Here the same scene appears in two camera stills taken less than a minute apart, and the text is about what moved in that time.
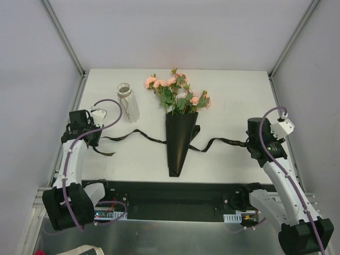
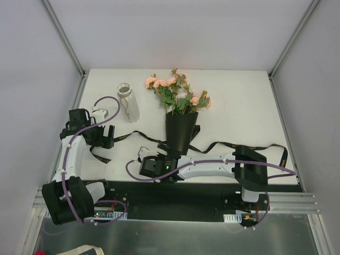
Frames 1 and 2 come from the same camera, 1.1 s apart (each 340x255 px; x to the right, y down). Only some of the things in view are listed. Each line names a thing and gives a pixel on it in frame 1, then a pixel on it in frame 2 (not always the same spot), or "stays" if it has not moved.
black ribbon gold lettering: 194,130 → 198,149
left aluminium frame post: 84,74 stays
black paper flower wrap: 180,128 stays
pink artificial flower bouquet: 176,95 stays
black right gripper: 253,153 → 164,146
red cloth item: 39,252 stays
